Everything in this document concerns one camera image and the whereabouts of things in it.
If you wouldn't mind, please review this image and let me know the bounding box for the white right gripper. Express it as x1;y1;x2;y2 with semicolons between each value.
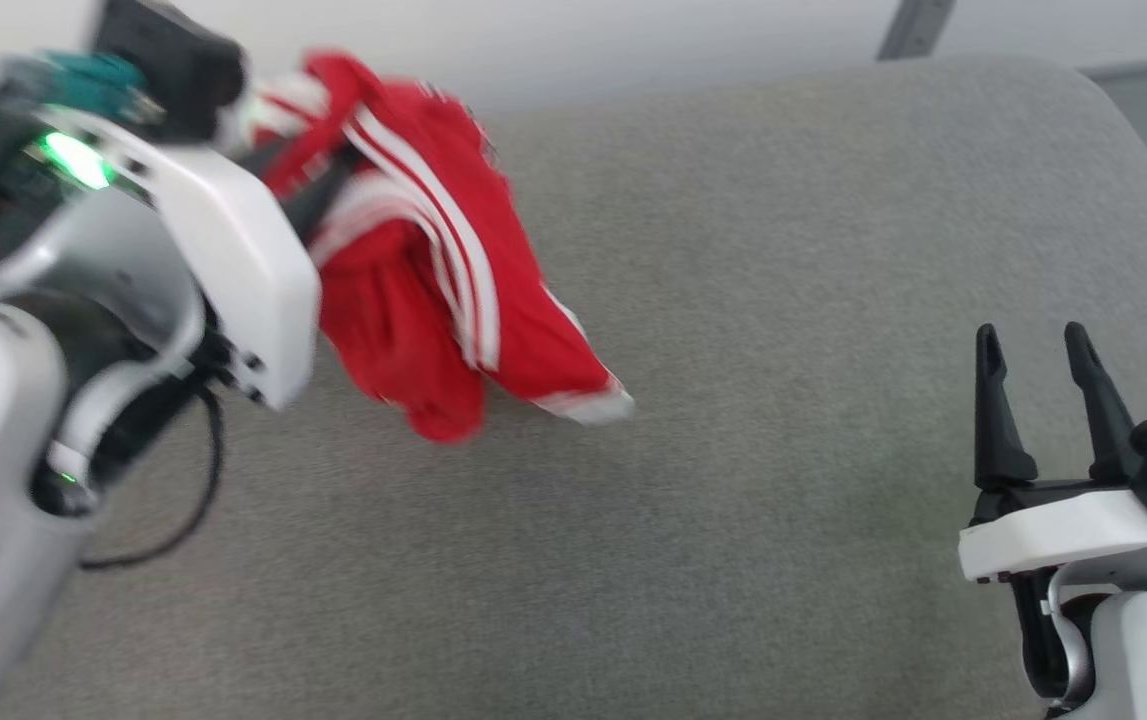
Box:
958;321;1147;584

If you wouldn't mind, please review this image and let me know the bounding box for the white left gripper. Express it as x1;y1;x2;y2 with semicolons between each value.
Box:
23;108;356;413

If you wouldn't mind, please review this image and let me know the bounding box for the red white basketball garment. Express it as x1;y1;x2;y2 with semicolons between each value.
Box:
245;48;637;445

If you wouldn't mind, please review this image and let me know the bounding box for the grey fabric sofa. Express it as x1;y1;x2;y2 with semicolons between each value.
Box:
0;55;1147;720

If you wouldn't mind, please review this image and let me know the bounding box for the teal left camera connector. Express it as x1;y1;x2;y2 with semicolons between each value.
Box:
38;50;162;123

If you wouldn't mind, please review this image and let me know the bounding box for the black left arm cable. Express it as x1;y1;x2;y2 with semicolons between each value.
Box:
78;385;227;573

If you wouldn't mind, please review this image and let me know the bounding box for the grey metal post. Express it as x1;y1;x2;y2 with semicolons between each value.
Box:
876;0;960;62

